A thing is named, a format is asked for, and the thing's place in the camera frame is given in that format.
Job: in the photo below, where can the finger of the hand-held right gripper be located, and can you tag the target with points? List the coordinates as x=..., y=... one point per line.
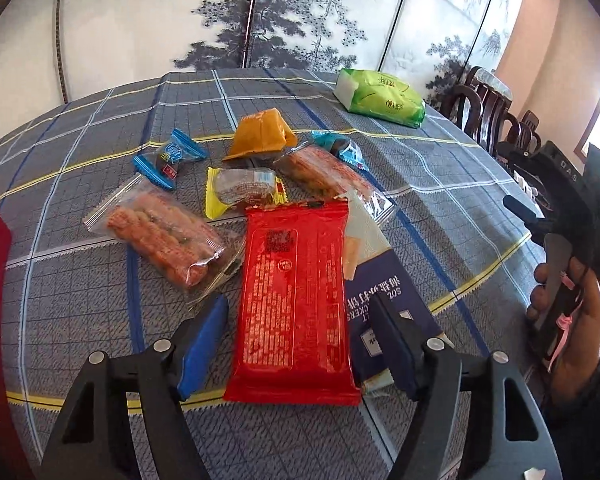
x=525, y=215

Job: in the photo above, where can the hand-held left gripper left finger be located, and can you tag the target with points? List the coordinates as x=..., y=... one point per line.
x=205, y=340

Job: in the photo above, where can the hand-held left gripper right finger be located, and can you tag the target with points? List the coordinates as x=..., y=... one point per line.
x=392, y=340

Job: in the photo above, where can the red snack packet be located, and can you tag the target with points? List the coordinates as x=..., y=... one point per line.
x=290, y=300

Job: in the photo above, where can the blue candy packet red label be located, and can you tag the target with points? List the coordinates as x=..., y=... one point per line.
x=170, y=155

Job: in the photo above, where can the person's right forearm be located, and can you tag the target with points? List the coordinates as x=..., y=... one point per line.
x=595, y=395

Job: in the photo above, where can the clear packet of orange snacks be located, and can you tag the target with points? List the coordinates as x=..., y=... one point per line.
x=315, y=170
x=160, y=232

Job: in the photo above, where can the person's right hand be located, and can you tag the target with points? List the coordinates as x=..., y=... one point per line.
x=590, y=320

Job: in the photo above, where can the dark blue cracker packet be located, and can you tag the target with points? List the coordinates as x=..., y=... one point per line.
x=372, y=285

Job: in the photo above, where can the grey checked tablecloth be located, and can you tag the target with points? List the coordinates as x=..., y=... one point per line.
x=80, y=270

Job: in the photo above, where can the yellow wrapped snack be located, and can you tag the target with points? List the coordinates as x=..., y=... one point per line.
x=240, y=185

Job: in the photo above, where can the green tissue pack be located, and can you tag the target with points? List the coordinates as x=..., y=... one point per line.
x=380, y=95

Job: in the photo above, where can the blue cookie packet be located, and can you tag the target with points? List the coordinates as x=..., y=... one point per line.
x=345, y=150

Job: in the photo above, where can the orange snack packet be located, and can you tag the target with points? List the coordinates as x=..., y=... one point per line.
x=260, y=132

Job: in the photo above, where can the painted folding screen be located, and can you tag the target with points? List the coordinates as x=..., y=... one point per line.
x=280, y=20

